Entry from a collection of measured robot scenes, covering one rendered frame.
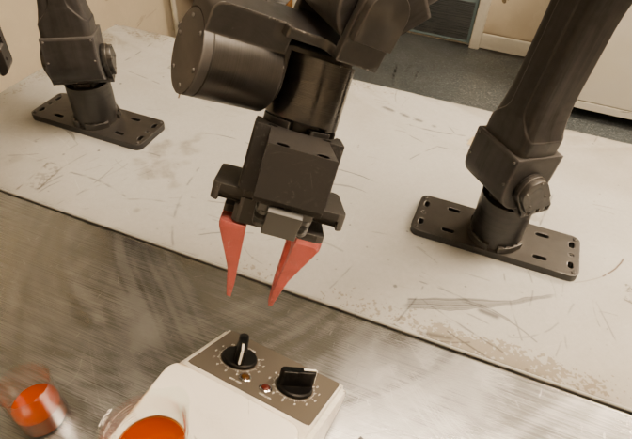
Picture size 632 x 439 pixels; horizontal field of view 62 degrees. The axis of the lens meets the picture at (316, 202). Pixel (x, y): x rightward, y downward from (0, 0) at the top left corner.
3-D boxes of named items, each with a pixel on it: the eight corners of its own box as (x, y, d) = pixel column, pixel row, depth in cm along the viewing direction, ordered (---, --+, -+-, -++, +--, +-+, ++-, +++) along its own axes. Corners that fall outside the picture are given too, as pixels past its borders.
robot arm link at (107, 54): (109, 50, 70) (113, 31, 74) (38, 53, 68) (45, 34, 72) (119, 91, 74) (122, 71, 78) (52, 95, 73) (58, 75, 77)
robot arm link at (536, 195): (528, 186, 52) (571, 173, 54) (475, 137, 58) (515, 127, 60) (510, 230, 57) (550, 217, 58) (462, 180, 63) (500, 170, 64)
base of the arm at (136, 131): (129, 104, 71) (159, 81, 76) (12, 71, 76) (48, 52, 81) (139, 151, 76) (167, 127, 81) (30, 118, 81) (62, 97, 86)
